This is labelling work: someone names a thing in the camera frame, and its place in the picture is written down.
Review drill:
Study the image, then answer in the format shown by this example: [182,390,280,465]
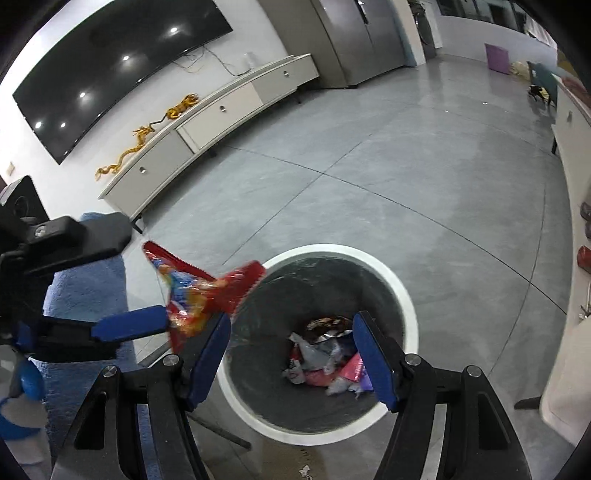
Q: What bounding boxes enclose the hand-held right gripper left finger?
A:
[50,313,232,480]

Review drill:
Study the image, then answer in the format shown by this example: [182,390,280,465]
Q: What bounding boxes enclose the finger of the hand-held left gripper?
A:
[18,305,170,364]
[18,213,133,273]

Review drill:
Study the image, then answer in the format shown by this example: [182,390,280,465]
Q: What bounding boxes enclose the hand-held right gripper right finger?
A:
[352,311,534,480]

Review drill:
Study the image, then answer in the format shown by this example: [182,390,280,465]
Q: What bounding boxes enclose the pink packet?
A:
[307,353,370,386]

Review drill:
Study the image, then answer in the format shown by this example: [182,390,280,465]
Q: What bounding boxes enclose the brown snack packet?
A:
[305,316,354,344]

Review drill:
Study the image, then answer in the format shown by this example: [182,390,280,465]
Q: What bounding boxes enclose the red snack bag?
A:
[142,240,266,352]

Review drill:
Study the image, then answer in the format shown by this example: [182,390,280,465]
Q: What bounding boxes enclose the white round waste bin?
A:
[216,244,419,446]

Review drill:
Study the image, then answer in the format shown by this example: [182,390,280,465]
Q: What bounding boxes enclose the person's left forearm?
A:
[0,357,49,467]

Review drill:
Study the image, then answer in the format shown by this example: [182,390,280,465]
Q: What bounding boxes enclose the blue rug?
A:
[9,211,155,480]

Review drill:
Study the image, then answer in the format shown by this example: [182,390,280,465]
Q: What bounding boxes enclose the black stand leg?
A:
[189,411,252,450]

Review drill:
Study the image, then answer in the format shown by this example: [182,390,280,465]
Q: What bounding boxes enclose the golden dragon ornament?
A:
[95,122,155,181]

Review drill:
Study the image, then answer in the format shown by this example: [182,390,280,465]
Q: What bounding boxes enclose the golden lion ornament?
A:
[166,93,200,120]

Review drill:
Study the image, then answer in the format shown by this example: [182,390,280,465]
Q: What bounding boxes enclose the white grey television console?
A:
[98,53,319,222]

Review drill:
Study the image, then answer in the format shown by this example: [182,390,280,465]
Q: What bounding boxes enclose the white coffee table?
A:
[540,69,591,439]

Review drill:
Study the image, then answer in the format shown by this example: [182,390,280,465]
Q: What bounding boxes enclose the grey refrigerator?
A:
[259,0,407,89]

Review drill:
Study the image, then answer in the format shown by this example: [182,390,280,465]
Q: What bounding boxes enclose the small black stool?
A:
[529,84,557,107]

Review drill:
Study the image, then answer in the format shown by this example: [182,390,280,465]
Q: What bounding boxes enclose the teal sofa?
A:
[531,62,561,107]

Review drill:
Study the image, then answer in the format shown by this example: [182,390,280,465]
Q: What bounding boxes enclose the dark grey appliance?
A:
[409,0,437,61]

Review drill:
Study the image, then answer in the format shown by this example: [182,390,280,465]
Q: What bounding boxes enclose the black wall television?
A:
[11,0,234,165]

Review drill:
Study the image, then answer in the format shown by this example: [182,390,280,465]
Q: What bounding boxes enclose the white cable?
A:
[178,44,250,77]

